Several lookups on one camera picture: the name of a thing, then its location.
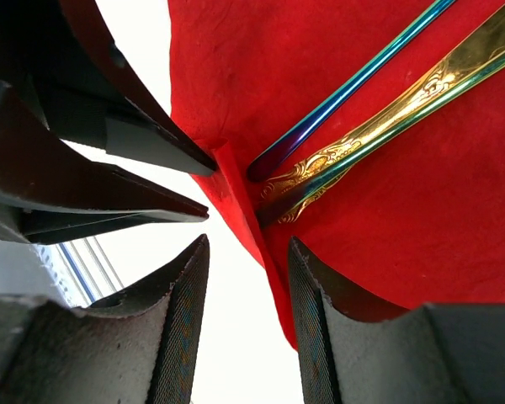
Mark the red paper napkin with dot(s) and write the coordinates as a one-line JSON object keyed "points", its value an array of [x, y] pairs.
{"points": [[421, 219]]}

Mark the iridescent rainbow fork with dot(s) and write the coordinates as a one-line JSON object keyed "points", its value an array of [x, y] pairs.
{"points": [[459, 71]]}

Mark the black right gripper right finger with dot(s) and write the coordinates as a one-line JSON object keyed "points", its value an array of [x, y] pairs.
{"points": [[355, 347]]}

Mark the iridescent rainbow spoon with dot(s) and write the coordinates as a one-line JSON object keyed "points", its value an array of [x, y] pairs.
{"points": [[271, 158]]}

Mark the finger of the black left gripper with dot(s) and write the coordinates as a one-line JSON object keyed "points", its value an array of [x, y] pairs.
{"points": [[50, 193], [62, 60]]}

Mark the aluminium front rail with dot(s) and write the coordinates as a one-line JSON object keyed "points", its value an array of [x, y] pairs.
{"points": [[80, 270]]}

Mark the gold knife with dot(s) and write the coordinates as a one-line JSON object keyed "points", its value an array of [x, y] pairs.
{"points": [[491, 32]]}

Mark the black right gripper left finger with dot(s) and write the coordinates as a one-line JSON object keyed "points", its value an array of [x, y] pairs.
{"points": [[138, 345]]}

